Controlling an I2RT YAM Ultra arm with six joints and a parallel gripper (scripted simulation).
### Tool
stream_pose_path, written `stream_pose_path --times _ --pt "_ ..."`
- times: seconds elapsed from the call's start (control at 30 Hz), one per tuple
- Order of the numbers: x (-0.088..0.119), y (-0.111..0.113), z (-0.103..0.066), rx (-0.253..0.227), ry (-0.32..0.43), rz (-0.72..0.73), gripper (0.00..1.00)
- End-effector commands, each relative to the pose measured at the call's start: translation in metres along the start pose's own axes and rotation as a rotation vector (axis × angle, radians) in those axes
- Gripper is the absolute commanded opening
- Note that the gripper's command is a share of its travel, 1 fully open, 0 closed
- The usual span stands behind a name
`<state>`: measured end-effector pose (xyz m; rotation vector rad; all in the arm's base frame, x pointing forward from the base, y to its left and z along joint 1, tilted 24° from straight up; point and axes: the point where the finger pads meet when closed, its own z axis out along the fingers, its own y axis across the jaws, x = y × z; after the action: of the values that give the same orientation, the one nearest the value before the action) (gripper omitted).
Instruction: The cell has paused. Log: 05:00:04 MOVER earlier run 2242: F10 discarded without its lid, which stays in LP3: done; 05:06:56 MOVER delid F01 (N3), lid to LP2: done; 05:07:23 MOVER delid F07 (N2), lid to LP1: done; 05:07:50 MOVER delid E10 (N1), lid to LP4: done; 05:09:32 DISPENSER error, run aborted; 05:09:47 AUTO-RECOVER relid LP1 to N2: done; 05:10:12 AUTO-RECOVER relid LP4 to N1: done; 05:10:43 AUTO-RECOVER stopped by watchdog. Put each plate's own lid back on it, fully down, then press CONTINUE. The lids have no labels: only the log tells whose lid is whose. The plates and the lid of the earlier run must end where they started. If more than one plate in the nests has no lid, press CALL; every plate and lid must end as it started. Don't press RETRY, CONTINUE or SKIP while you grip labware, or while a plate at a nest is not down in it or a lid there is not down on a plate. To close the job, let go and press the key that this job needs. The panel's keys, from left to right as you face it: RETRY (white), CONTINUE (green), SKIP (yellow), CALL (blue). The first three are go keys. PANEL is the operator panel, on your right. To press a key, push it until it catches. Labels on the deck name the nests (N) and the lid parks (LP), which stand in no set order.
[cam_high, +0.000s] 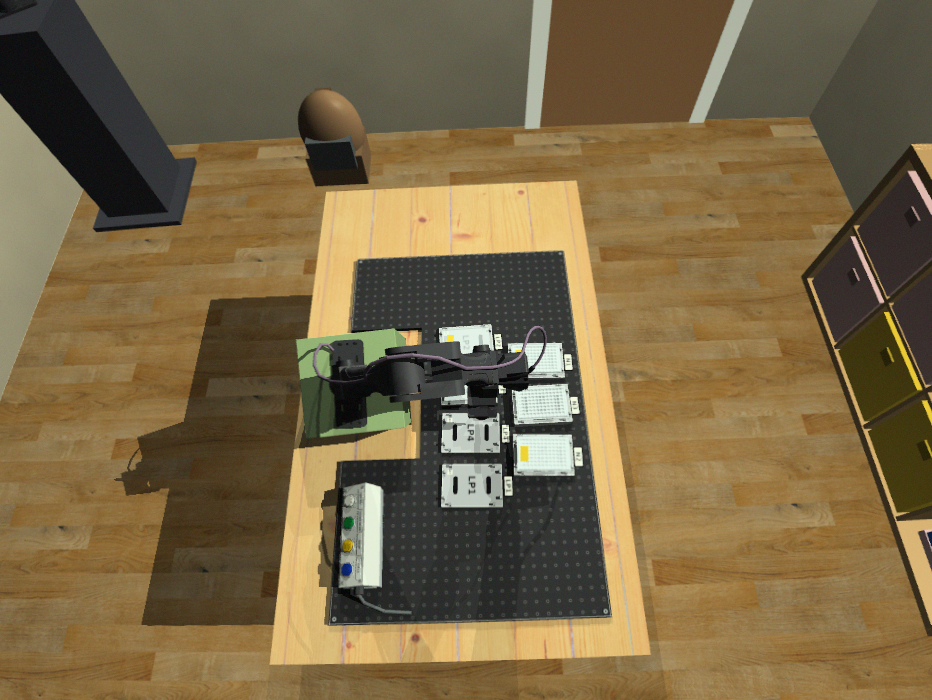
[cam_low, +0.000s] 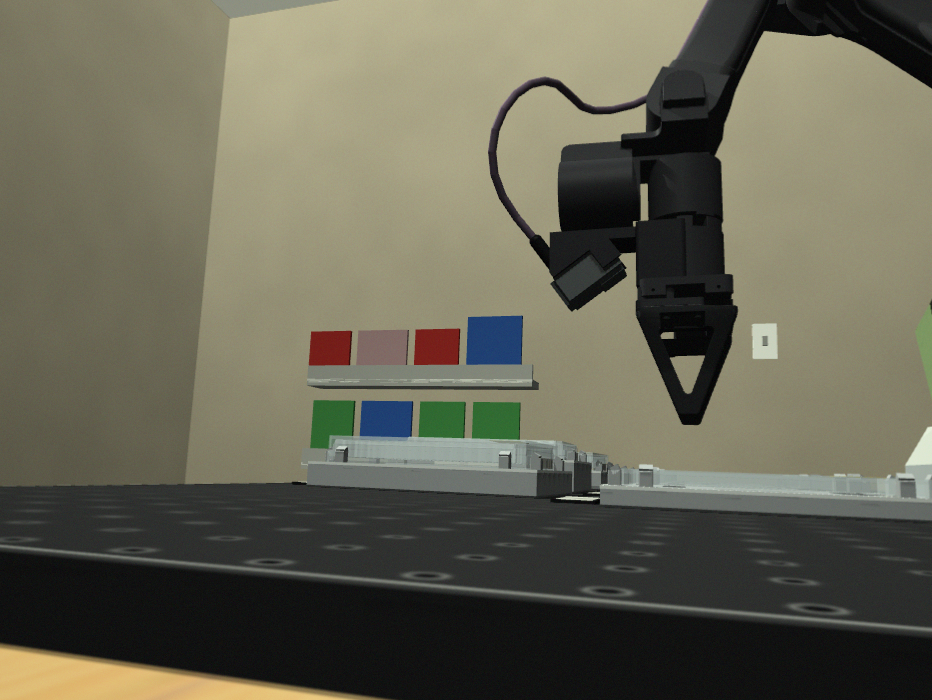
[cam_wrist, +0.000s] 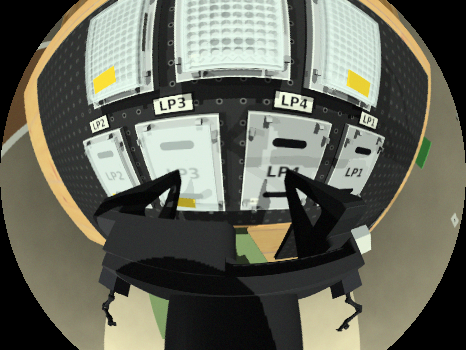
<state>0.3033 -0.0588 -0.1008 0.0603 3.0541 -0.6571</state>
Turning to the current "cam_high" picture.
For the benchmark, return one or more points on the white operator button panel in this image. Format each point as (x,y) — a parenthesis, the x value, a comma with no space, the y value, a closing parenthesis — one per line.
(362,534)

